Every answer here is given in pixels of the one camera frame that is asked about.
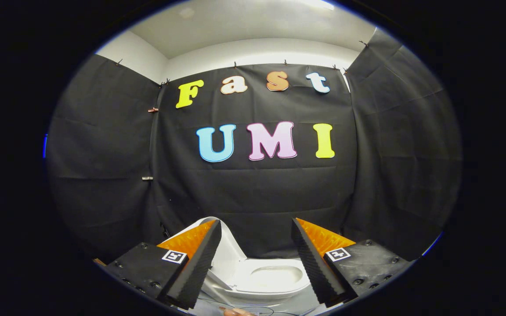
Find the white toilet seat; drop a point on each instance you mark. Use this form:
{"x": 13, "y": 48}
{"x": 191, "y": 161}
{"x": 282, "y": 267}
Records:
{"x": 242, "y": 277}

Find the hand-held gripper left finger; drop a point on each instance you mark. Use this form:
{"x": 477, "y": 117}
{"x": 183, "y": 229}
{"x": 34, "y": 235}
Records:
{"x": 200, "y": 263}

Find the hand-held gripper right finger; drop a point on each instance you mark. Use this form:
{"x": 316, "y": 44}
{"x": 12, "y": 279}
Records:
{"x": 312, "y": 263}

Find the black backdrop cloth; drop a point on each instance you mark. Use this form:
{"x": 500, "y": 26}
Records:
{"x": 257, "y": 197}

